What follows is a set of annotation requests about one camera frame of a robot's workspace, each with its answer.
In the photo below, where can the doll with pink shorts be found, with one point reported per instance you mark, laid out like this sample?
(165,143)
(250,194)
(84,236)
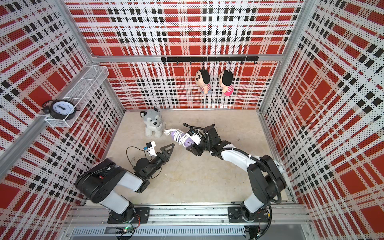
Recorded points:
(226,82)

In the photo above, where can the grey husky plush toy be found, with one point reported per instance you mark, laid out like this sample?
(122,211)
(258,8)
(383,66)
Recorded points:
(154,124)

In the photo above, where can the white wire basket shelf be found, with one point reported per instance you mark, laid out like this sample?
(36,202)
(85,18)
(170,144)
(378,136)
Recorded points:
(81,93)

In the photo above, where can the black hook rail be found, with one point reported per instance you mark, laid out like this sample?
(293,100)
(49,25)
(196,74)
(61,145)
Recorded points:
(241,59)

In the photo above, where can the purple power strip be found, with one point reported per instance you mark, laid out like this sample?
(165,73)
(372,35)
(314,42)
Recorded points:
(181,138)

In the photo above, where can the doll with blue shorts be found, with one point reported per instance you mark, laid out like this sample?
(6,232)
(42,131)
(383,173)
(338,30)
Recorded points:
(202,79)

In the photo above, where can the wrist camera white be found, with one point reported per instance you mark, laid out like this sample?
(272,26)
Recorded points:
(197,138)
(150,148)

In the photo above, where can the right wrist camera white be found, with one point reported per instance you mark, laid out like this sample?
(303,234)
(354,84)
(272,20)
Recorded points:
(197,138)

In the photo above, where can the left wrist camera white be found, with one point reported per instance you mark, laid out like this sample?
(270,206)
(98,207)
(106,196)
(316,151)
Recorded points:
(150,148)

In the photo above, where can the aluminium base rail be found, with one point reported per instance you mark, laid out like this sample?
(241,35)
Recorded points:
(190,221)

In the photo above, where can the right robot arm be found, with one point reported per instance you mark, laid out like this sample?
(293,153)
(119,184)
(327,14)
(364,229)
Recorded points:
(266,179)

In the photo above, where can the black alarm clock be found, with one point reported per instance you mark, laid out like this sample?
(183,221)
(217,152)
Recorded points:
(60,109)

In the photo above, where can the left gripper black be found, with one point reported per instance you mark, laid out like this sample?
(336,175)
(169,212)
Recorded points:
(165,155)

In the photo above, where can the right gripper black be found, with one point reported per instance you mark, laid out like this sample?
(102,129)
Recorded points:
(196,150)

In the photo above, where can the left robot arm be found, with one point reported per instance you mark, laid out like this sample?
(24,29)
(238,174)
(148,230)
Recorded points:
(98,185)

